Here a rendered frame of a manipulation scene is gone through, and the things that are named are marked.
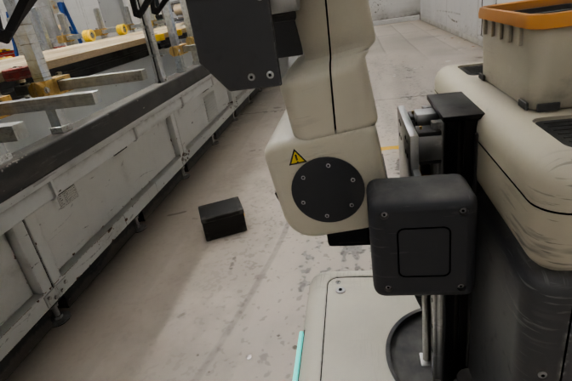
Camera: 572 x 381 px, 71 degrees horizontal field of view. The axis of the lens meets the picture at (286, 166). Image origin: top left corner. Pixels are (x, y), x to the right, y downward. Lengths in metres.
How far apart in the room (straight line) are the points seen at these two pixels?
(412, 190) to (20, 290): 1.40
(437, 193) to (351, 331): 0.55
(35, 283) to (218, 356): 0.69
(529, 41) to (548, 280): 0.27
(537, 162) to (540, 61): 0.15
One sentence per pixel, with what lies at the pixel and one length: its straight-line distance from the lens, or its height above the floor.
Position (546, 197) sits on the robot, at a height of 0.78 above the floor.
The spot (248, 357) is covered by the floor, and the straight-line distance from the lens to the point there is 1.36.
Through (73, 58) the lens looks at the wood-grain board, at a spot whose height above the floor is 0.89.
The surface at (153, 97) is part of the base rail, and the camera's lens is 1.88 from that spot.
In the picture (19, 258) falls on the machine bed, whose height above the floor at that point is 0.32.
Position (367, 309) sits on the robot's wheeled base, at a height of 0.28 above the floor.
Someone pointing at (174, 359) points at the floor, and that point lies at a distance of 1.44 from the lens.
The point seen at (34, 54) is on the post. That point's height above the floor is 0.94.
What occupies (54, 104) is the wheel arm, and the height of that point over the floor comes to 0.83.
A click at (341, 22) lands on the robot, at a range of 0.56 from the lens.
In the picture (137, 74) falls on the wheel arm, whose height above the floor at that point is 0.84.
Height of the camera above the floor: 0.98
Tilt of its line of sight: 23 degrees down
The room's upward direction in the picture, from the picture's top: 9 degrees counter-clockwise
